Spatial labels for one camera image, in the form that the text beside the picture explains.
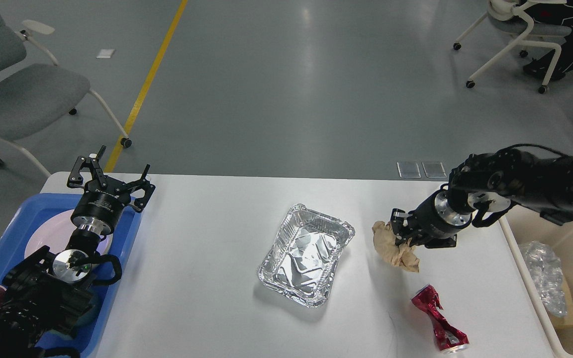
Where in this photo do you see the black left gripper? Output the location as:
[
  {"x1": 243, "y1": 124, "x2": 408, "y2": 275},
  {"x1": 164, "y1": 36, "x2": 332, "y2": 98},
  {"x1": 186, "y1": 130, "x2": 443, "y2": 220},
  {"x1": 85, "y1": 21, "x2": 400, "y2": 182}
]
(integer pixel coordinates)
[{"x1": 66, "y1": 146, "x2": 156, "y2": 236}]

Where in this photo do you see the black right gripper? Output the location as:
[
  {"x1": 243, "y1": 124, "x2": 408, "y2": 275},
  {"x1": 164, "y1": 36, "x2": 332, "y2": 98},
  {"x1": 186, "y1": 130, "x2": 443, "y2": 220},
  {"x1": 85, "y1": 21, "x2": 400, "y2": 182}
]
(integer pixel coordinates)
[{"x1": 389, "y1": 190, "x2": 472, "y2": 249}]

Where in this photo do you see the brown paper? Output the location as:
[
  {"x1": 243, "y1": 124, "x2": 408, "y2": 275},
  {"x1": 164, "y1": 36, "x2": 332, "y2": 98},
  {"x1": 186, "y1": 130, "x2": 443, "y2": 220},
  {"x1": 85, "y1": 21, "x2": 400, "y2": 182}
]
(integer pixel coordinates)
[{"x1": 372, "y1": 221, "x2": 420, "y2": 273}]

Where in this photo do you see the pink plate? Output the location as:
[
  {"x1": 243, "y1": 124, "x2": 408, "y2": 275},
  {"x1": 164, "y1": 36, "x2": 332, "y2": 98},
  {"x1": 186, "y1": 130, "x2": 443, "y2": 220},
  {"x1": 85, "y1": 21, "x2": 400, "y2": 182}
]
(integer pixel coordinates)
[{"x1": 10, "y1": 209, "x2": 121, "y2": 284}]

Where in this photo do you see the crushed red can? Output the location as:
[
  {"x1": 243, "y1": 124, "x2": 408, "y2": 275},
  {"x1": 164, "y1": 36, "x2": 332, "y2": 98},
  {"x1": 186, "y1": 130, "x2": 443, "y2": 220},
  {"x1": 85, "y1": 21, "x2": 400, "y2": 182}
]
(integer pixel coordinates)
[{"x1": 411, "y1": 284, "x2": 470, "y2": 354}]

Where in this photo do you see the foil and plastic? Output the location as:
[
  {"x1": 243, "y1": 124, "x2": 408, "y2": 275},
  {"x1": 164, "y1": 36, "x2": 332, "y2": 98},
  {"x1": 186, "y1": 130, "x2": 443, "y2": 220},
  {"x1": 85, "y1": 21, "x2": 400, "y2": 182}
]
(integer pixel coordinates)
[{"x1": 518, "y1": 241, "x2": 567, "y2": 318}]

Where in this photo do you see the aluminium foil tray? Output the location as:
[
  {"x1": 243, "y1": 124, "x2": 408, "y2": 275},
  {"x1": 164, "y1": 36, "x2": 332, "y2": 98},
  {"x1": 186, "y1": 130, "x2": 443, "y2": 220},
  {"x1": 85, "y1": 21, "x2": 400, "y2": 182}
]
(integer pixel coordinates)
[{"x1": 257, "y1": 203, "x2": 355, "y2": 308}]

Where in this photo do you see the brown paper bag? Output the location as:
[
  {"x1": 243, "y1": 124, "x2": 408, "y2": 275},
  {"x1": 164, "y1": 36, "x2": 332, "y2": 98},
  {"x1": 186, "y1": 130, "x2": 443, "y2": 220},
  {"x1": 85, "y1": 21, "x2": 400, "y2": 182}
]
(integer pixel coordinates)
[{"x1": 547, "y1": 279, "x2": 573, "y2": 331}]

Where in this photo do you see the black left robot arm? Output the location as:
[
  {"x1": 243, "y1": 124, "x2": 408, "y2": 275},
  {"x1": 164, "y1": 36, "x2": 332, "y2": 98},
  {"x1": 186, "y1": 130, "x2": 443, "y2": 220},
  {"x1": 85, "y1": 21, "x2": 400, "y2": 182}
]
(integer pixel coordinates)
[{"x1": 0, "y1": 146, "x2": 156, "y2": 358}]

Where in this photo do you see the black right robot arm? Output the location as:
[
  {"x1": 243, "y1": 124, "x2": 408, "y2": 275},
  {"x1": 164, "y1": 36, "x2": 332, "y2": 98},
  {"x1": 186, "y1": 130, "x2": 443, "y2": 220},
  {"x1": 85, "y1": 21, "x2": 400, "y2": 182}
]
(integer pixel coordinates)
[{"x1": 389, "y1": 144, "x2": 573, "y2": 249}]

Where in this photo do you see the clear floor socket cover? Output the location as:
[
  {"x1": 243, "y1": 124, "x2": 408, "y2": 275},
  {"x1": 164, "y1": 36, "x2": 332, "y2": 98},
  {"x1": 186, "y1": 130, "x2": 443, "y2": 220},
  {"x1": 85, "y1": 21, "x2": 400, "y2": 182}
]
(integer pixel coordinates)
[
  {"x1": 396, "y1": 161, "x2": 422, "y2": 179},
  {"x1": 421, "y1": 161, "x2": 448, "y2": 179}
]

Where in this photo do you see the blue plastic tray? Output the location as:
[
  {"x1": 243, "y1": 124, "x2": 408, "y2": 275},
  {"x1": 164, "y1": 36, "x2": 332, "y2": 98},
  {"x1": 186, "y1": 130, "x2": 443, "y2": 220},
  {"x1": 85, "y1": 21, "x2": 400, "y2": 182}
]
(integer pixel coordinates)
[{"x1": 0, "y1": 193, "x2": 141, "y2": 358}]

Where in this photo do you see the white paper scrap on floor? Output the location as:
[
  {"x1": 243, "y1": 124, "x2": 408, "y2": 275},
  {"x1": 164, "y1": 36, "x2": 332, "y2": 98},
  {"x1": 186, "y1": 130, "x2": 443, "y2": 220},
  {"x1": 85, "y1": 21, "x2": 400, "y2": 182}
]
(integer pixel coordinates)
[{"x1": 95, "y1": 48, "x2": 115, "y2": 59}]

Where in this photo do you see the grey office chair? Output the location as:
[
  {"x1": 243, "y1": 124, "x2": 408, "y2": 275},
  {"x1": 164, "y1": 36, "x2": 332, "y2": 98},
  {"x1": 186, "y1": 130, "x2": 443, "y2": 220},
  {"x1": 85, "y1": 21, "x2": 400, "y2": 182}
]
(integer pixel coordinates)
[{"x1": 0, "y1": 15, "x2": 132, "y2": 177}]

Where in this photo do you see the beige plastic bin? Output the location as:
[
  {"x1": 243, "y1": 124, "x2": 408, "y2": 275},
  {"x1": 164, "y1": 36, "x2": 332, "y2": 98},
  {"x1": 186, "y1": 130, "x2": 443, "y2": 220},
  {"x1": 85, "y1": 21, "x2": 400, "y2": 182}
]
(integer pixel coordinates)
[{"x1": 495, "y1": 199, "x2": 573, "y2": 358}]

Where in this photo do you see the white wheeled chair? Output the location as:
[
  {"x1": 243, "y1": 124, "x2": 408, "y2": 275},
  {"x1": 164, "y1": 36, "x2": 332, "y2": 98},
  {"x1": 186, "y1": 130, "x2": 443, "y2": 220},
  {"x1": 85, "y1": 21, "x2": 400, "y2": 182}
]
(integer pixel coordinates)
[{"x1": 453, "y1": 0, "x2": 571, "y2": 94}]

